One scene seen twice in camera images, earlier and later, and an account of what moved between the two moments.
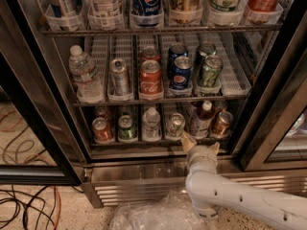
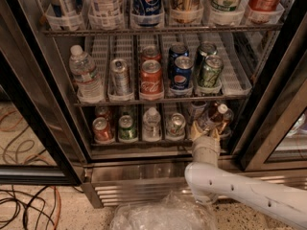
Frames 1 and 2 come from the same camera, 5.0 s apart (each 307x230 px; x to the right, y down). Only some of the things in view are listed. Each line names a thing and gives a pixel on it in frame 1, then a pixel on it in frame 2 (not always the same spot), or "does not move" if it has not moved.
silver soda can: [120, 77] does not move
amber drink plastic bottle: [200, 121] → [223, 118]
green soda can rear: [206, 49] does not move
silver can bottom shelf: [175, 125] does not move
